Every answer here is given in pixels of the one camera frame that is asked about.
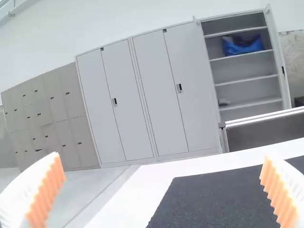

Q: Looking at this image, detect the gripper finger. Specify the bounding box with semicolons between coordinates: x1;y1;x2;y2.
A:
0;151;67;228
260;155;304;228

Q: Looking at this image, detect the black mat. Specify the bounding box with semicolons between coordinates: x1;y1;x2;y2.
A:
146;155;304;228

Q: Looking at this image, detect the grey locker bank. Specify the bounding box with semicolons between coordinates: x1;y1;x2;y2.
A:
0;63;102;172

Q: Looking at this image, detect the grey two-door cupboard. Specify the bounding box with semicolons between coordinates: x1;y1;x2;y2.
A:
75;38;158;167
131;21;224;159

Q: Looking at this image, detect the grey open cupboard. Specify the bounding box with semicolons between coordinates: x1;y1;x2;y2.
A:
192;3;293;128

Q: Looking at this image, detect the blue bag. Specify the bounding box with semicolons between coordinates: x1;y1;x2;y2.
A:
222;34;265;57

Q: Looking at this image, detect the white pipe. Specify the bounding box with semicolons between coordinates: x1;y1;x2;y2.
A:
6;0;49;18

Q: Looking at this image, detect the black cart with aluminium frame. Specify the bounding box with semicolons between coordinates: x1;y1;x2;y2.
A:
218;105;304;153

